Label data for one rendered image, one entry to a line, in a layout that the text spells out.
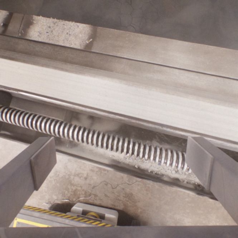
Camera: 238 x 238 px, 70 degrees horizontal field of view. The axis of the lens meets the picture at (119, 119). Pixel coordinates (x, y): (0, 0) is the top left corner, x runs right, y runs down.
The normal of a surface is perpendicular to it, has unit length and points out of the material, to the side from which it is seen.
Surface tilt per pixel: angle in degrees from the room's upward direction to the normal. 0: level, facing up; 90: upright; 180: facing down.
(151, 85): 45
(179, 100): 36
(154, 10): 11
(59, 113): 0
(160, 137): 0
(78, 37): 0
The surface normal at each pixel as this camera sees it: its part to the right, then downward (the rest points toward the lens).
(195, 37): 0.04, -0.18
